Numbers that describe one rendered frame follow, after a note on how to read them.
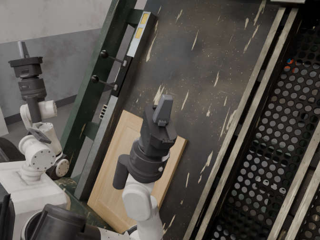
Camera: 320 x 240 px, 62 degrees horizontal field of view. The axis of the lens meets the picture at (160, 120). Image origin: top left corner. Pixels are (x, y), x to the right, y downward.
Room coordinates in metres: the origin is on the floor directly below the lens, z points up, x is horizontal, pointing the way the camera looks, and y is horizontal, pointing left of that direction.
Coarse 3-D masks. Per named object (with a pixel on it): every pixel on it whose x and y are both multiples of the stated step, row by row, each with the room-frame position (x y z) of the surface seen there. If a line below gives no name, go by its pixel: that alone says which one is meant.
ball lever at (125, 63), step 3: (102, 51) 1.19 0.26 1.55; (105, 51) 1.19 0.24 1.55; (102, 54) 1.18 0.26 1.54; (105, 54) 1.18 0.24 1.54; (108, 54) 1.19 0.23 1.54; (102, 57) 1.18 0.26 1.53; (105, 57) 1.18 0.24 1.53; (108, 57) 1.20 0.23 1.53; (111, 57) 1.20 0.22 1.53; (117, 60) 1.20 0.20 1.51; (120, 60) 1.21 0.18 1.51; (123, 63) 1.21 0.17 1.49; (126, 63) 1.21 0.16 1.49
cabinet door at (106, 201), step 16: (128, 112) 1.09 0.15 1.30; (128, 128) 1.04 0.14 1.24; (112, 144) 1.04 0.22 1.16; (128, 144) 0.99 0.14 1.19; (176, 144) 0.86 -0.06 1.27; (112, 160) 0.98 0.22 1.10; (176, 160) 0.82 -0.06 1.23; (112, 176) 0.94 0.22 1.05; (96, 192) 0.93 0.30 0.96; (112, 192) 0.89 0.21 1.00; (160, 192) 0.78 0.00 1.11; (96, 208) 0.88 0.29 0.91; (112, 208) 0.85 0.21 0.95; (112, 224) 0.80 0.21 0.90; (128, 224) 0.76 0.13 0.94
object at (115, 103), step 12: (144, 12) 1.33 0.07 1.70; (144, 24) 1.29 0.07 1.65; (144, 36) 1.27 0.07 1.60; (132, 48) 1.25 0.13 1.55; (132, 60) 1.21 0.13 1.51; (132, 72) 1.21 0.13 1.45; (120, 96) 1.15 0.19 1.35; (108, 108) 1.14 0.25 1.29; (108, 120) 1.10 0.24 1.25; (108, 132) 1.09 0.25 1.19; (96, 144) 1.06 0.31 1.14; (96, 156) 1.03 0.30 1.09; (84, 168) 1.03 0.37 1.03; (96, 168) 1.02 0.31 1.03; (84, 180) 0.99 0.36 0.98; (84, 192) 0.96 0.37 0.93
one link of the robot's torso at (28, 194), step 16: (0, 176) 0.57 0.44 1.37; (16, 176) 0.58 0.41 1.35; (32, 176) 0.58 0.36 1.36; (48, 176) 0.62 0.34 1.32; (0, 192) 0.49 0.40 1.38; (16, 192) 0.51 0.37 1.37; (32, 192) 0.52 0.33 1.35; (48, 192) 0.54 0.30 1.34; (64, 192) 0.55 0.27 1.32; (0, 208) 0.45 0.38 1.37; (16, 208) 0.46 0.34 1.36; (32, 208) 0.48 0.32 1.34; (64, 208) 0.52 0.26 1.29; (0, 224) 0.41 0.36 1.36; (16, 224) 0.44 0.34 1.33; (32, 224) 0.45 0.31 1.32
